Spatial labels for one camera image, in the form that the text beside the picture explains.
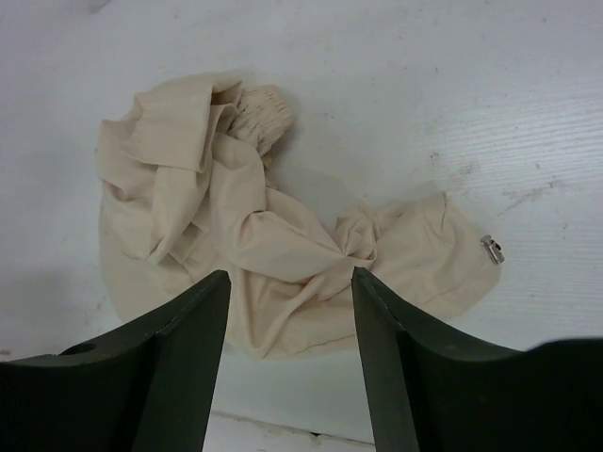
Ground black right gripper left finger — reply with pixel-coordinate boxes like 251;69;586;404
1;270;231;451

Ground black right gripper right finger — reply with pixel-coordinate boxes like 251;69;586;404
351;268;602;451

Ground beige trousers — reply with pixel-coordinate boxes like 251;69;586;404
95;74;501;360

